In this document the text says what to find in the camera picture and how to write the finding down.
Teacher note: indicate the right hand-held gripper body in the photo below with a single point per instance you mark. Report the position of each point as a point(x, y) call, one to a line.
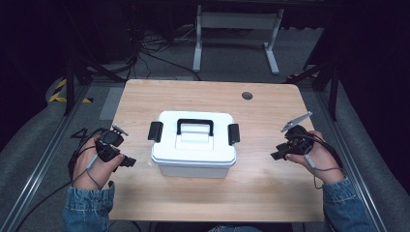
point(296, 137)

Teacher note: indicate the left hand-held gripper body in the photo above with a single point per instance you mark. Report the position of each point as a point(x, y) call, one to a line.
point(109, 143)

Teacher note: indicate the black box latch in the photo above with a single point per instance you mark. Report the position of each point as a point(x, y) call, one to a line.
point(155, 131)
point(233, 134)

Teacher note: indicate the white storage box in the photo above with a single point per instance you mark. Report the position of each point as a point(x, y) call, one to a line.
point(194, 145)

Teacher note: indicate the person's left hand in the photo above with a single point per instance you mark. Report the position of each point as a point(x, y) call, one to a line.
point(93, 164)

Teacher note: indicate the person's right hand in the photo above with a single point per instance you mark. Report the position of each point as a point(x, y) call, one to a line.
point(319, 159)

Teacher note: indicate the grey table grommet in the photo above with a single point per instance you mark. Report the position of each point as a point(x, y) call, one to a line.
point(247, 95)

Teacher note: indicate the black tripod stand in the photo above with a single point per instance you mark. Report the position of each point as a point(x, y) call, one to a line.
point(80, 74)
point(322, 77)

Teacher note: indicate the yellow black floor tape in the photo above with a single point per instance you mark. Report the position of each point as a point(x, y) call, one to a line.
point(63, 93)

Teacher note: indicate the white metal table frame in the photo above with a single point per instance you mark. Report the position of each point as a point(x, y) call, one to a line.
point(237, 38)

